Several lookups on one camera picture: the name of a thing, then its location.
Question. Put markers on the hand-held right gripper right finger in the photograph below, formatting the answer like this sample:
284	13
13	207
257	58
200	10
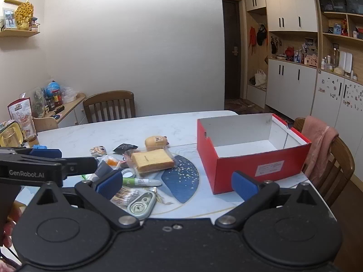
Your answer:
243	184

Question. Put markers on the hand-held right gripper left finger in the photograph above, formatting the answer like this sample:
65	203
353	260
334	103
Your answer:
109	184

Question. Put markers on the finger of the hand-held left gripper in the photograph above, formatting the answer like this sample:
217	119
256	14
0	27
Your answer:
46	153
82	165

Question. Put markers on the red cardboard box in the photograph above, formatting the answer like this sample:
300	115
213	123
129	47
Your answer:
235	170

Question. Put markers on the cotton swab pack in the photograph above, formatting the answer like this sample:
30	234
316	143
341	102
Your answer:
126	197

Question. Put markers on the round rabbit plush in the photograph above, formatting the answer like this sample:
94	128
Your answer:
97	150

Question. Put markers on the clear plastic bag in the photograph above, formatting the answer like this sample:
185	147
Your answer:
69	95
110	162

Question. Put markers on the round white lid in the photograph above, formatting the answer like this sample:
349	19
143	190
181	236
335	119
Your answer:
129	172

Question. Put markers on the green and white tube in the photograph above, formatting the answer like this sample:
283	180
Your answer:
141	182

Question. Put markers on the grey correction tape dispenser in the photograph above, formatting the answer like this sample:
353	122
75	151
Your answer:
141	206

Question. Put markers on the black snack packet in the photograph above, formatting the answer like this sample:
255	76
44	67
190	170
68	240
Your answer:
124	147

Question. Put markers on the bagged bread slice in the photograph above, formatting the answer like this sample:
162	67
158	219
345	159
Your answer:
150	161

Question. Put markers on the yellow pig squishy toy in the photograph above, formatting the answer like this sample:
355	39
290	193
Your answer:
154	143

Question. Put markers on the drinking glass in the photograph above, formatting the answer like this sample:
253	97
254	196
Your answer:
28	130

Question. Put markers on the small wooden chair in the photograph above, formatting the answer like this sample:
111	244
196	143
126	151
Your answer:
45	123

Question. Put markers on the glass jar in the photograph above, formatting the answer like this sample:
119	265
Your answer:
11	139

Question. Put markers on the wooden sideboard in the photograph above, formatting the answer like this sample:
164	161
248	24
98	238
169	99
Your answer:
69	110

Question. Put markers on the red and white snack bag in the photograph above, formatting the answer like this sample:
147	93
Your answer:
19	110

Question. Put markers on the red sauce bottle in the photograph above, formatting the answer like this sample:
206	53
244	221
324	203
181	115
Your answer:
58	97

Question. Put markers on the crumpled clear plastic bag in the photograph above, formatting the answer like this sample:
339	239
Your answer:
69	95

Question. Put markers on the wooden slat-back chair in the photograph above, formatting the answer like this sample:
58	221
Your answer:
107	97

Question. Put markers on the pink towel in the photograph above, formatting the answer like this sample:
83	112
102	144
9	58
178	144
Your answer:
317	144

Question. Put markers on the wooden chair with towel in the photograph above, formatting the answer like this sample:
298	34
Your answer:
343	158

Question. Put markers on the white lower cabinet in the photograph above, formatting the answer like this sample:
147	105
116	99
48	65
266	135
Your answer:
289	90

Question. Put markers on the white tote bag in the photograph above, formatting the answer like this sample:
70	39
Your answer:
261	78

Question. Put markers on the white cabinet with stickers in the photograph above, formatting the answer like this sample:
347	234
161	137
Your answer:
334	104

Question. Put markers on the dark door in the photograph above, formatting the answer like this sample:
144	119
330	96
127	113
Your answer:
231	48

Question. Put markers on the golden ornament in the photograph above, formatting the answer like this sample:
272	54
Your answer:
24	15

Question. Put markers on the red hanging cloth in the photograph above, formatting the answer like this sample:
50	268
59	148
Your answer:
251	38

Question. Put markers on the white container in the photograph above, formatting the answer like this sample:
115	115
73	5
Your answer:
346	61

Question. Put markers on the wooden shelf unit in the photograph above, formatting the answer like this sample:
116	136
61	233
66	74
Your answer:
350	35

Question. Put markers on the white upper cabinet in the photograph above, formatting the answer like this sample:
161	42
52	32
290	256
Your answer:
283	2

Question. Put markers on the wooden wall shelf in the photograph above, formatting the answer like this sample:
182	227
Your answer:
19	33

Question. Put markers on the small photo frame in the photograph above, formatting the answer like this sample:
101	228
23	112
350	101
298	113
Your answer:
9	18

